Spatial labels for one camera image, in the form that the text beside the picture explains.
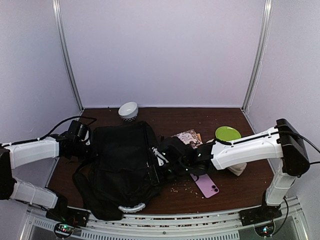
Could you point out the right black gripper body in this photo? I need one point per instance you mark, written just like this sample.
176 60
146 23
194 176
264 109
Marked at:
159 179

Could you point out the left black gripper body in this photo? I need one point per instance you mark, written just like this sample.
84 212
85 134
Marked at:
81 151

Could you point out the black student backpack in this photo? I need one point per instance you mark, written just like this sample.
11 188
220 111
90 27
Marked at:
116 171

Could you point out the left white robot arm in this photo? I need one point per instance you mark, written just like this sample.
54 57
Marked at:
17 154

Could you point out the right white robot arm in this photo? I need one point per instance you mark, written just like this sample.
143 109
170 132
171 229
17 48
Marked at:
174 158

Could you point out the illustrated paperback book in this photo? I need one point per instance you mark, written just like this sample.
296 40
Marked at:
186 140

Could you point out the pink smartphone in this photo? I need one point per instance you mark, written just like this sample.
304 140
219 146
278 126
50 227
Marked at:
205 185

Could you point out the orange paperback book underneath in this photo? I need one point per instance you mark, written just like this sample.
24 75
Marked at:
199 137

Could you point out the white patterned ceramic bowl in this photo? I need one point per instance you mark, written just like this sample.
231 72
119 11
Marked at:
128 112

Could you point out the green round plate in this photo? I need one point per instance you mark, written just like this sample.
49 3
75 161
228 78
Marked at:
225 134

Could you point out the cream fabric pencil pouch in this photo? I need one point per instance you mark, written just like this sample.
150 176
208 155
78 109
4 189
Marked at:
236 169

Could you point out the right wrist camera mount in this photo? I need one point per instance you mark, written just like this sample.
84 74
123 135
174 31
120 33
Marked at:
161 160

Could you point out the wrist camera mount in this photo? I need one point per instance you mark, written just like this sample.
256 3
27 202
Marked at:
78 133
161 160

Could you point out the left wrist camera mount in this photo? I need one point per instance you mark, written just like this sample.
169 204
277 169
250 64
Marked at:
78 133

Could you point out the front aluminium rail base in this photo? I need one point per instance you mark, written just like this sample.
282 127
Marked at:
219 225

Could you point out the left aluminium frame post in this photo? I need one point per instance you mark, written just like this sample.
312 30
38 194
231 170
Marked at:
65 53

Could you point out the aluminium frame post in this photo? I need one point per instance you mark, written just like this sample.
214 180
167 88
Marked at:
65 53
261 47

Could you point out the right aluminium frame post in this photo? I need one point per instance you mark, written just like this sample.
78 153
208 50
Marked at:
261 47

